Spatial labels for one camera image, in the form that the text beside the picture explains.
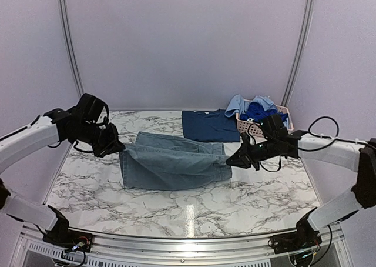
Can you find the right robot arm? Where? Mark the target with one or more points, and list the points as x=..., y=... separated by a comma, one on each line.
x=348, y=163

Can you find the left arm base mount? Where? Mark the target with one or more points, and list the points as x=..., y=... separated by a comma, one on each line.
x=69, y=239

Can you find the light blue cloth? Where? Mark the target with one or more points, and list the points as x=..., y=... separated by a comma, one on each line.
x=237, y=105

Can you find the pink plastic laundry basket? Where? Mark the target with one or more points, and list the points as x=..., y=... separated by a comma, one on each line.
x=253, y=128

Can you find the dark blue t-shirt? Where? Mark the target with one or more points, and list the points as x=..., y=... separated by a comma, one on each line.
x=209, y=126

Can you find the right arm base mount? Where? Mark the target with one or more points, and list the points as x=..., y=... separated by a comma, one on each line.
x=294, y=241

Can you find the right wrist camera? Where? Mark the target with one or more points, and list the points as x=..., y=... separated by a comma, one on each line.
x=248, y=139

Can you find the light blue denim jeans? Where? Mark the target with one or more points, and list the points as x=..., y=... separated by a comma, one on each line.
x=172, y=163

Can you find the left aluminium corner post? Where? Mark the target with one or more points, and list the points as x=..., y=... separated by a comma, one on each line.
x=68, y=40

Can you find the right aluminium corner post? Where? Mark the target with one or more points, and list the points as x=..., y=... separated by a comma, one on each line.
x=302, y=40

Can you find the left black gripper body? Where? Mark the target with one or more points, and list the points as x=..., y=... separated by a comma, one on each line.
x=101, y=140

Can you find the aluminium corner post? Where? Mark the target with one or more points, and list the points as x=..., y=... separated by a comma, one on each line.
x=68, y=40
x=302, y=40

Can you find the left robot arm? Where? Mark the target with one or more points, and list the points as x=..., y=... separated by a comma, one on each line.
x=27, y=169

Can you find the royal blue printed garment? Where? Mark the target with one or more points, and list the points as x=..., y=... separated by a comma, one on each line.
x=256, y=112

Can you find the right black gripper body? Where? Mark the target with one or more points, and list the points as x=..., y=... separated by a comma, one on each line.
x=261, y=152

